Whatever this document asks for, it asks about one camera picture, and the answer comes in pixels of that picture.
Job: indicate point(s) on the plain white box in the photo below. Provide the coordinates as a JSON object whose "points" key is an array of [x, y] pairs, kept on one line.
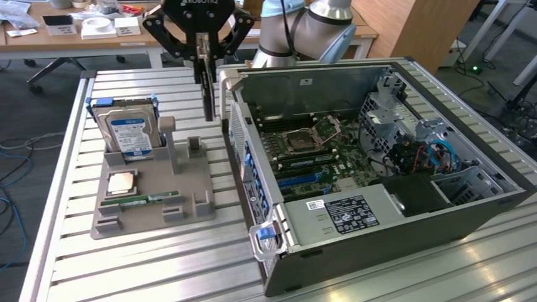
{"points": [[128, 26]]}

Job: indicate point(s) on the power strip with green light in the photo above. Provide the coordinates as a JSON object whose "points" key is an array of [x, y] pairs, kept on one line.
{"points": [[475, 68]]}

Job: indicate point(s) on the office chair base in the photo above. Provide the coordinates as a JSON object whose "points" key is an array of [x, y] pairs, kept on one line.
{"points": [[30, 62]]}

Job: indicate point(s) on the grey cup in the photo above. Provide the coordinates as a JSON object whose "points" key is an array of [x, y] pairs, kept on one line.
{"points": [[60, 3]]}

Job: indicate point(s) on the small paper card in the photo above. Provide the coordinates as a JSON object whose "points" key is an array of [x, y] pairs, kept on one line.
{"points": [[20, 32]]}

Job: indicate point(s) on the white tape roll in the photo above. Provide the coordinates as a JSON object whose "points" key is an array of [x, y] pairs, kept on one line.
{"points": [[88, 23]]}

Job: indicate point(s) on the brown cardboard box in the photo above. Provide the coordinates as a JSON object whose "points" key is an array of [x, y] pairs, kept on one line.
{"points": [[249, 4]]}

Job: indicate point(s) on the metal disk bay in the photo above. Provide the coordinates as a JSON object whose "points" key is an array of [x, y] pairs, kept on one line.
{"points": [[469, 185]]}

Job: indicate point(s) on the black graphics card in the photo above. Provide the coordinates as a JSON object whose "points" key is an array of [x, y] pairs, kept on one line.
{"points": [[207, 94]]}

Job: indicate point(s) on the metal socket cover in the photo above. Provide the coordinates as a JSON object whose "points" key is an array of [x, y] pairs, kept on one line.
{"points": [[329, 129]]}

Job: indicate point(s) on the beige tape roll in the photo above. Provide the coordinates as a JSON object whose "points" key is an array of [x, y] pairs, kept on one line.
{"points": [[80, 3]]}

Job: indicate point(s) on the green motherboard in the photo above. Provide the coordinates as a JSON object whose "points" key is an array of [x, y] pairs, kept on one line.
{"points": [[351, 157]]}

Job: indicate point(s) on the long PCIe expansion slot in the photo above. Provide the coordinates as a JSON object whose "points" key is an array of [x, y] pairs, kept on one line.
{"points": [[301, 179]]}

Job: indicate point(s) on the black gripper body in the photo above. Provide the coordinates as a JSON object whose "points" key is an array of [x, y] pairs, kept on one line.
{"points": [[199, 15]]}

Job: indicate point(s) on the small white box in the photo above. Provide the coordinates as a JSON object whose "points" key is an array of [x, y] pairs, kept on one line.
{"points": [[457, 56]]}

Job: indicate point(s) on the CPU chip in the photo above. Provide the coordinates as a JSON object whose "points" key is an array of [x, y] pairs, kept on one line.
{"points": [[122, 182]]}

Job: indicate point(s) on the blue release latch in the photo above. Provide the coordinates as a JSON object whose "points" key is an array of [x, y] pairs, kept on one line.
{"points": [[265, 235]]}

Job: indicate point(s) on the wooden cabinet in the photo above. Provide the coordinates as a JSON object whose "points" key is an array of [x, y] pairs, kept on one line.
{"points": [[420, 31]]}

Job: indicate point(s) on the wooden office desk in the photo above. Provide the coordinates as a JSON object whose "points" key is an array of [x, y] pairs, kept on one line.
{"points": [[367, 33], [42, 42]]}

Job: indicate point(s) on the grey power supply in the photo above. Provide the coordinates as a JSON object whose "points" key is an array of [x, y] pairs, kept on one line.
{"points": [[311, 226]]}

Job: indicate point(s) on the white desk frame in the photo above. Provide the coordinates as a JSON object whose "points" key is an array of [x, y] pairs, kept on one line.
{"points": [[484, 31]]}

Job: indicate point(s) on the CPU socket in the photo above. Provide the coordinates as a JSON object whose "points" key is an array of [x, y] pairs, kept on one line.
{"points": [[299, 143]]}

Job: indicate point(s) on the hard disk in blue carrier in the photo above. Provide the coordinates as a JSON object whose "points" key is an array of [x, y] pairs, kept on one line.
{"points": [[126, 135]]}

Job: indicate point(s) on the small black pouch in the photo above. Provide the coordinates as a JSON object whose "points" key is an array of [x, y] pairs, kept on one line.
{"points": [[110, 10]]}

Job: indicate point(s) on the white box with black top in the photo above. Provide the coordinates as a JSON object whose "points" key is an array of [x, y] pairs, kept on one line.
{"points": [[60, 30]]}

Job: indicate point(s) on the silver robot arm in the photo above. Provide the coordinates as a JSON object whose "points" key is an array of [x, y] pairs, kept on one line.
{"points": [[276, 37]]}

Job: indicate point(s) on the orange packet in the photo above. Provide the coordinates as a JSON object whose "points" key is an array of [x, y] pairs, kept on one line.
{"points": [[132, 10]]}

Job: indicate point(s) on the RAM stick with white label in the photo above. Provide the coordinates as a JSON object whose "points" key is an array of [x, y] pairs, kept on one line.
{"points": [[304, 162]]}

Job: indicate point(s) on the flat white box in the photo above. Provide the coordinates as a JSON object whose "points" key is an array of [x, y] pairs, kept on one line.
{"points": [[99, 35]]}

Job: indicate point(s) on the black tripod stand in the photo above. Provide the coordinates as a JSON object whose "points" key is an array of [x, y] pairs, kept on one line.
{"points": [[513, 100]]}

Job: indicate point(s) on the green RAM stick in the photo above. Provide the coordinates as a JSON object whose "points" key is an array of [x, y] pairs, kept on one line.
{"points": [[139, 200]]}

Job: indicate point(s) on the metal drive cage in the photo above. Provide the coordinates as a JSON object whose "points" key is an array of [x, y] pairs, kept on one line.
{"points": [[380, 122]]}

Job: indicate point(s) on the open PC case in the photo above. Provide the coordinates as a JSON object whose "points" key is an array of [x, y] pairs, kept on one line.
{"points": [[377, 261]]}

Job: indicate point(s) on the clear plastic bag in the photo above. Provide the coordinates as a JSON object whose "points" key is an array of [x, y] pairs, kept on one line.
{"points": [[16, 15]]}

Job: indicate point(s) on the grey parts rack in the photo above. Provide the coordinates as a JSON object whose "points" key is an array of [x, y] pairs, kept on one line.
{"points": [[143, 226]]}

